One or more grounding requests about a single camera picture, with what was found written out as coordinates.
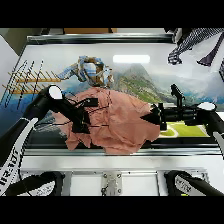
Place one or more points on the blue checked shirt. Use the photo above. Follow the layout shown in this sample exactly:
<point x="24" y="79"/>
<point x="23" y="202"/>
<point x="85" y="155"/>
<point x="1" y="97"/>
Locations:
<point x="85" y="70"/>

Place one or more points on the pink garment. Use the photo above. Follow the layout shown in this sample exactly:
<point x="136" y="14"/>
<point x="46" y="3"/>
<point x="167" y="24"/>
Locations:
<point x="123" y="123"/>

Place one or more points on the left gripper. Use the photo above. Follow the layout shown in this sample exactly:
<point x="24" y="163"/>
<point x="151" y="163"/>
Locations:
<point x="81" y="123"/>

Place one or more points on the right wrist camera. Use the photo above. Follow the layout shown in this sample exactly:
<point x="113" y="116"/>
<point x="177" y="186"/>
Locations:
<point x="177" y="93"/>

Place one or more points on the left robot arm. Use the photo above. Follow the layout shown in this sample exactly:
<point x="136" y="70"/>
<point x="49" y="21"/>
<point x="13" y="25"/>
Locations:
<point x="43" y="103"/>

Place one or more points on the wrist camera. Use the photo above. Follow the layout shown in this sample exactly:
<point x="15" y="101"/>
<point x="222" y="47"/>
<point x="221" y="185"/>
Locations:
<point x="90" y="102"/>
<point x="177" y="93"/>

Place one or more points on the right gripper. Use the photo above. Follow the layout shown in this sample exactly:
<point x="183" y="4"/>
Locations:
<point x="160" y="116"/>

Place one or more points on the white garment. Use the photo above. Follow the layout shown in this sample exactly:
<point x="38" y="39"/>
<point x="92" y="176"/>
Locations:
<point x="206" y="46"/>

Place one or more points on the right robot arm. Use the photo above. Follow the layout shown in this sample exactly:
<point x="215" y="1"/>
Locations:
<point x="181" y="114"/>

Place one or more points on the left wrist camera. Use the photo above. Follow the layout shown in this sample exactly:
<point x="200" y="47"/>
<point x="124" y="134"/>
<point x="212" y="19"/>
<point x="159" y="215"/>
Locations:
<point x="90" y="102"/>

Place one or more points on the silver frame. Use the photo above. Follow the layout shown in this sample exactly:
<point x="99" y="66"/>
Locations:
<point x="111" y="181"/>

